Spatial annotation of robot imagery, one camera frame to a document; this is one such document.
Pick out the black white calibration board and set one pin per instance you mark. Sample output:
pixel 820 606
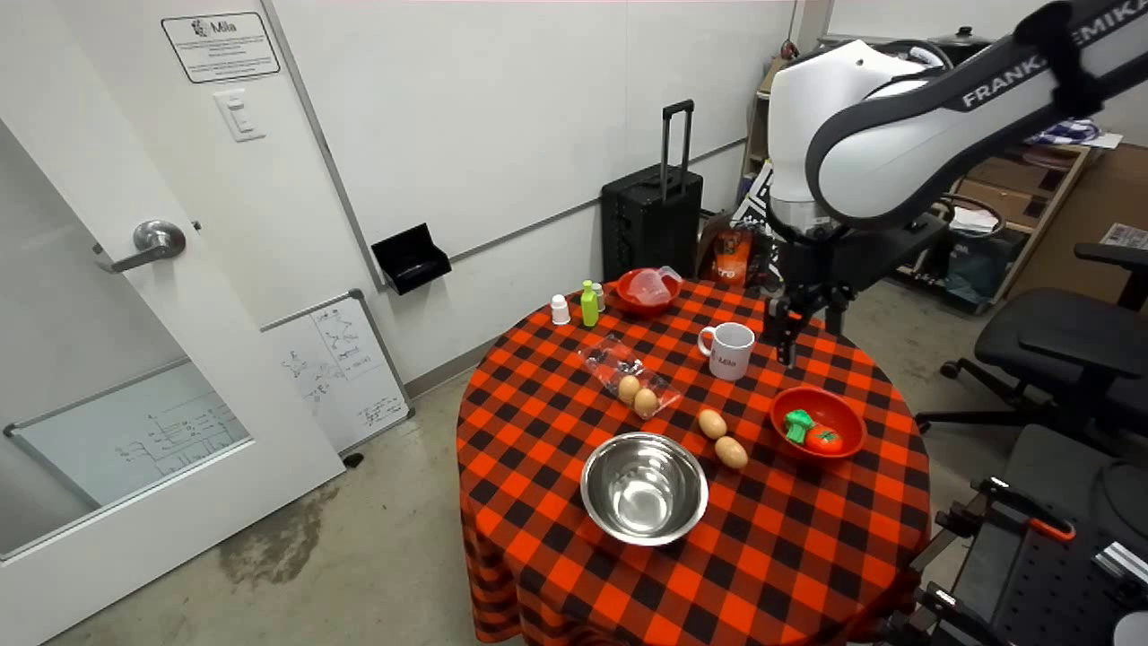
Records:
pixel 753 202

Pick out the black wall tray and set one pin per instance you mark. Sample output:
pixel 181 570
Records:
pixel 413 260

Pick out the orange black clamp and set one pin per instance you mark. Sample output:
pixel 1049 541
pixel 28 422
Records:
pixel 1031 519

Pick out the clear measuring cup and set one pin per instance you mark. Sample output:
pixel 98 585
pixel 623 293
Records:
pixel 650 285

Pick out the white light switch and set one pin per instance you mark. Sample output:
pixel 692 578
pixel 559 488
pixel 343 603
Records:
pixel 239 115

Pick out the white wall sign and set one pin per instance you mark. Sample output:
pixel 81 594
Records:
pixel 221 47

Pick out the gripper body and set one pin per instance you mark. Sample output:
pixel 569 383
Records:
pixel 807 262

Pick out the red black checked tablecloth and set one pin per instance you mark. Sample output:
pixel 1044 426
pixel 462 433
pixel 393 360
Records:
pixel 789 556

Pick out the brown egg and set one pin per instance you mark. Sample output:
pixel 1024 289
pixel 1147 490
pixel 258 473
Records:
pixel 629 388
pixel 731 452
pixel 712 423
pixel 646 402

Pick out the steel bowl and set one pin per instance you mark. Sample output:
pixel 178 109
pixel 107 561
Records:
pixel 644 492

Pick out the green bottle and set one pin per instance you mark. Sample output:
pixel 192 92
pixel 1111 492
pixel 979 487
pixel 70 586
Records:
pixel 589 305

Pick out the small white bottle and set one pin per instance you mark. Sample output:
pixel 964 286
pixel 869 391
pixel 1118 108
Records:
pixel 560 310
pixel 601 298

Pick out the green toy broccoli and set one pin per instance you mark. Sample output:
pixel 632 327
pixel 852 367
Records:
pixel 796 424

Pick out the white door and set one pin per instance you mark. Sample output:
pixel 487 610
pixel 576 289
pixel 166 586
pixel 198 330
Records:
pixel 108 161

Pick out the black suitcase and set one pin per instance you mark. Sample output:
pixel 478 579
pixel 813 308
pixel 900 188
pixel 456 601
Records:
pixel 650 224

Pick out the orange bag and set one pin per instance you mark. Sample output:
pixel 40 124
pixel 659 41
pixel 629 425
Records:
pixel 731 256

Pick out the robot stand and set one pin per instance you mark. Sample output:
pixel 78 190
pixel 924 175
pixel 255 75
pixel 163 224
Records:
pixel 1049 574

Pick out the clear plastic egg package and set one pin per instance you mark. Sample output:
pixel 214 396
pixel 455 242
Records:
pixel 610 361

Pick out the dark bin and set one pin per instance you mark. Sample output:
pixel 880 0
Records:
pixel 973 265

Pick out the red toy tomato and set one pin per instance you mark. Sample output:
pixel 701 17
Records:
pixel 823 440

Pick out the printed paper sheet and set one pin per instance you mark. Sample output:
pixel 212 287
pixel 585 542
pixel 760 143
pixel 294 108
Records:
pixel 1126 235

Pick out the red bowl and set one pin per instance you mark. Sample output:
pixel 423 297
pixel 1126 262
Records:
pixel 839 414
pixel 632 305

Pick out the white mug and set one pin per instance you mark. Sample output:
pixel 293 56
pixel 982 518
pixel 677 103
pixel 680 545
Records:
pixel 731 352

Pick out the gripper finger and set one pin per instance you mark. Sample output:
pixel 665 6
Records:
pixel 787 334
pixel 838 310

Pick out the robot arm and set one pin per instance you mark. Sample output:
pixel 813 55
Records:
pixel 861 135

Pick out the small whiteboard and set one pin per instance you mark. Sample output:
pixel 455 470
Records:
pixel 341 372

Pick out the wall whiteboard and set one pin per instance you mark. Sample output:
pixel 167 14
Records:
pixel 502 117

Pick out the black office chair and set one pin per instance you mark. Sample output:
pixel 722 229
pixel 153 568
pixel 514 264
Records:
pixel 1067 345

